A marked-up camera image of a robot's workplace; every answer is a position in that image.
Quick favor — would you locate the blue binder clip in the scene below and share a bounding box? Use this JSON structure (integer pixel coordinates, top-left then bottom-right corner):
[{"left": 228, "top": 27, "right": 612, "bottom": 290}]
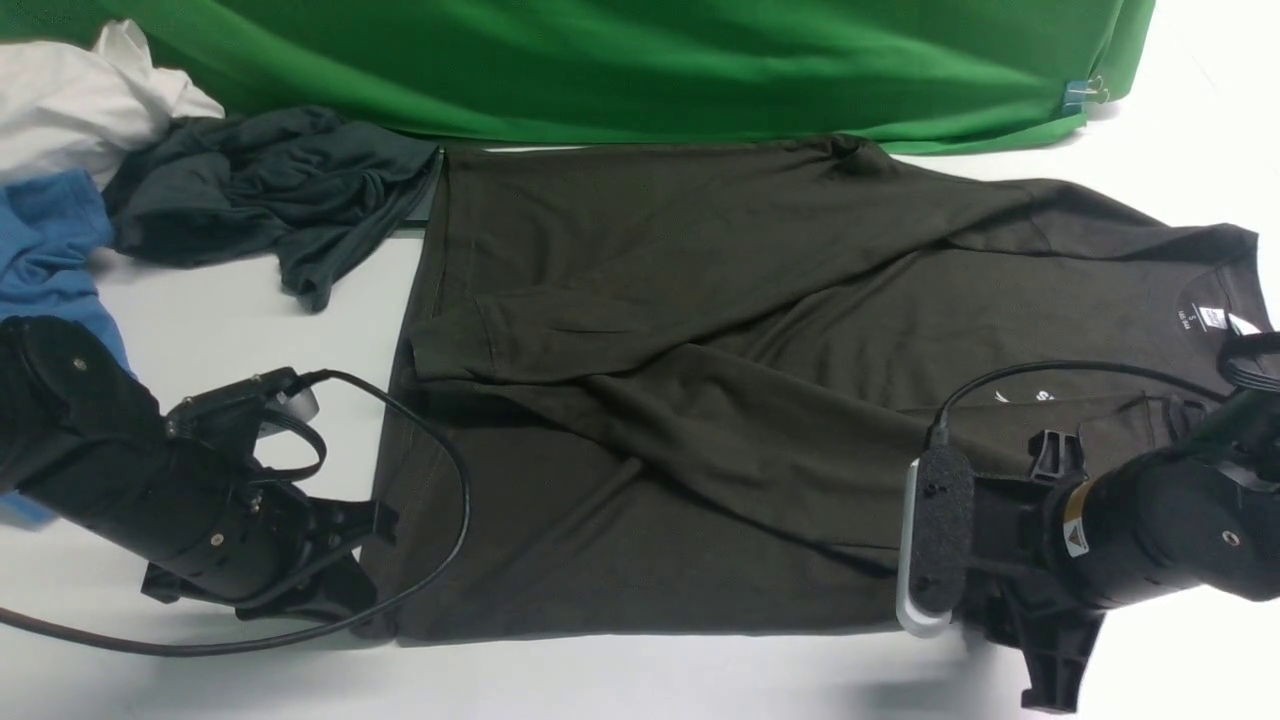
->
[{"left": 1060, "top": 76, "right": 1110, "bottom": 117}]

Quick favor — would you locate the dark slate crumpled shirt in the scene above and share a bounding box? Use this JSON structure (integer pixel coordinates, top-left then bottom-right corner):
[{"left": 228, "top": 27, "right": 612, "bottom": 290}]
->
[{"left": 102, "top": 106, "right": 442, "bottom": 313}]

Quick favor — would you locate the blue shirt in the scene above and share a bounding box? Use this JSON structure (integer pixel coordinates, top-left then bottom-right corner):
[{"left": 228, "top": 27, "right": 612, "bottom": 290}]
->
[{"left": 1, "top": 169, "right": 156, "bottom": 530}]

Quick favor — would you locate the white crumpled cloth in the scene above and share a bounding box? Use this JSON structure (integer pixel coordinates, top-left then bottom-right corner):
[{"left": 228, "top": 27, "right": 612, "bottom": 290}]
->
[{"left": 1, "top": 20, "right": 225, "bottom": 190}]

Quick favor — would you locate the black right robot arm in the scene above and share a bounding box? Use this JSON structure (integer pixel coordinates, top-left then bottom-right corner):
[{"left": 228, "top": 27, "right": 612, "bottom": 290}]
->
[{"left": 963, "top": 389, "right": 1279, "bottom": 715}]

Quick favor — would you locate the silver table cable hatch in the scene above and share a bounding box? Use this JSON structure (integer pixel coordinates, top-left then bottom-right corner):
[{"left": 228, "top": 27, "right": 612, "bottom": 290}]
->
[{"left": 397, "top": 149, "right": 445, "bottom": 231}]

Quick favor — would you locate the dark gray long-sleeve shirt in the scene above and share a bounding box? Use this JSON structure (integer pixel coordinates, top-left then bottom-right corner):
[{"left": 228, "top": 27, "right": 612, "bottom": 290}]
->
[{"left": 360, "top": 136, "right": 1268, "bottom": 644}]

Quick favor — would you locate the green backdrop cloth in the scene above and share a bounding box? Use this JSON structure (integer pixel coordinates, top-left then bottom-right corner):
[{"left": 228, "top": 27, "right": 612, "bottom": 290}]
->
[{"left": 3, "top": 1, "right": 1155, "bottom": 156}]

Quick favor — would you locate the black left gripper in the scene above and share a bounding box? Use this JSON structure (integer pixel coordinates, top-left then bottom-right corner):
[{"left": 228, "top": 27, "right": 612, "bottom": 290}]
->
[{"left": 140, "top": 486, "right": 399, "bottom": 623}]

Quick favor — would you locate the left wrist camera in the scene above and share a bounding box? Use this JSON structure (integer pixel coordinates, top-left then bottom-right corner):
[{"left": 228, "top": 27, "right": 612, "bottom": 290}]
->
[{"left": 164, "top": 366, "right": 320, "bottom": 454}]

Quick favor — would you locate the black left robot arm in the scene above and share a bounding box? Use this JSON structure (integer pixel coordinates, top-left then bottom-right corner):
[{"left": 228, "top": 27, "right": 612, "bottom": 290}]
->
[{"left": 1, "top": 316, "right": 397, "bottom": 623}]

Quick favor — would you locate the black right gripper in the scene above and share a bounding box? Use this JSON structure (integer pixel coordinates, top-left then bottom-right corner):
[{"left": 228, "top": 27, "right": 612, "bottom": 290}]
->
[{"left": 960, "top": 430, "right": 1106, "bottom": 715}]

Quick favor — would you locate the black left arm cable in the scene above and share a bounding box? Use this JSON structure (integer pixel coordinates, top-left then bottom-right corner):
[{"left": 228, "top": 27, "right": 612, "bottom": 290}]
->
[{"left": 0, "top": 370, "right": 471, "bottom": 659}]

